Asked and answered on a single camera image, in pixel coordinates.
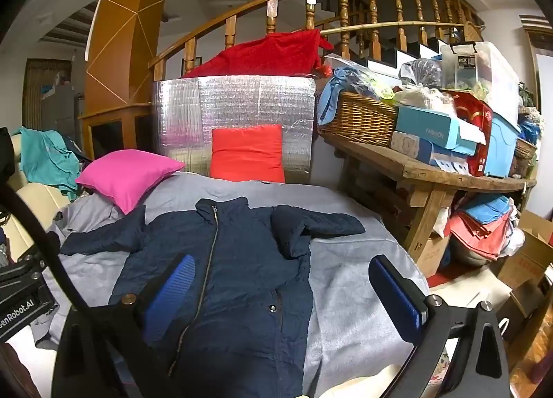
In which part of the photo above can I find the grey bed sheet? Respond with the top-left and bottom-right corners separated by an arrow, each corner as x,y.
32,171 -> 430,398

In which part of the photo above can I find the pink pillow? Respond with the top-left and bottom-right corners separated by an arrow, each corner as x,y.
75,150 -> 186,215

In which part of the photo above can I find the orange wooden cabinet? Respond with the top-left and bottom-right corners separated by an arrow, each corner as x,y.
82,0 -> 180,118

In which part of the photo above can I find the clear plastic storage box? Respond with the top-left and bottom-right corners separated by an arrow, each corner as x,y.
441,41 -> 521,122

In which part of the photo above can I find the grey refrigerator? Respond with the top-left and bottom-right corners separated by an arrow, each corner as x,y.
41,83 -> 85,135

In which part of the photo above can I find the red orange pillow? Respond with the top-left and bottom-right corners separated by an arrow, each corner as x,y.
209,124 -> 286,183

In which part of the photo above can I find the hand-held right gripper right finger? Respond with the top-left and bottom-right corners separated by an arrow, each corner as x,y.
368,255 -> 513,398

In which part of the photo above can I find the cream sofa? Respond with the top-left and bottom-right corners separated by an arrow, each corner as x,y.
9,134 -> 72,260

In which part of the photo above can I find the wooden stair railing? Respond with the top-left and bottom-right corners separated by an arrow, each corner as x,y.
149,0 -> 485,79

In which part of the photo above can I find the large wicker basket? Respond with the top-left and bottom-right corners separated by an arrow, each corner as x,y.
317,91 -> 398,148

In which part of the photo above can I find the red cloth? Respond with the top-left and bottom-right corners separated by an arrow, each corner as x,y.
184,30 -> 325,79

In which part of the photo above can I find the teal garment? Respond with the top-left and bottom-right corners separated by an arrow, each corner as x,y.
17,127 -> 83,198

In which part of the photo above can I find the navy blue padded jacket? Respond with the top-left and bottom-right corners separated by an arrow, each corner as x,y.
60,197 -> 366,398

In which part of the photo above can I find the small cardboard box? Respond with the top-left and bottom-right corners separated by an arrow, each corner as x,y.
417,234 -> 452,271

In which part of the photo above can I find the wooden shelf unit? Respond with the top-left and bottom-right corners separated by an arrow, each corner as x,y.
317,130 -> 538,263

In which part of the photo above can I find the white plastic bag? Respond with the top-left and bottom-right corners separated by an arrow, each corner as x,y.
393,85 -> 454,116

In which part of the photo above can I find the light blue plastic bin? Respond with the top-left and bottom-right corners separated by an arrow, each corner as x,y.
484,113 -> 521,178

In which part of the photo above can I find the light blue patterned box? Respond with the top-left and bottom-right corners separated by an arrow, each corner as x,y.
391,130 -> 471,174

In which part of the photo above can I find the small wicker basket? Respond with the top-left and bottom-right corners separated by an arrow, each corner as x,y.
510,136 -> 538,176

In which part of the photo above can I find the blue folded cloth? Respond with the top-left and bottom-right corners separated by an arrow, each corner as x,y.
464,195 -> 510,224

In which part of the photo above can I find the grey plastic bag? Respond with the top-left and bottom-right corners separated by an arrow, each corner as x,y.
400,58 -> 443,90

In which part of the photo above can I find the large cardboard box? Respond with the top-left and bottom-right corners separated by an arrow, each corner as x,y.
495,210 -> 553,342

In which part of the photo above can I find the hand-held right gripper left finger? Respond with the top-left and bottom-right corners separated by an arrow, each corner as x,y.
52,253 -> 197,398

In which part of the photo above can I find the blue shoe box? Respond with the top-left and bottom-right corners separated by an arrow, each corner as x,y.
395,105 -> 487,157

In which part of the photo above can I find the silver foil insulation panel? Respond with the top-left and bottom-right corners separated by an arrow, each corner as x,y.
151,75 -> 318,185

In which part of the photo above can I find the pink folded cloth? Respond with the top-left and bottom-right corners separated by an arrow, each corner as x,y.
449,210 -> 513,260

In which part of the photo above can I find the red gift bag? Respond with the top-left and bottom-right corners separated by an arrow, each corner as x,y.
445,89 -> 493,176

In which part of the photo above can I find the yellow green cloth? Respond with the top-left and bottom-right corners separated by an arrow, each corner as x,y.
367,74 -> 398,101

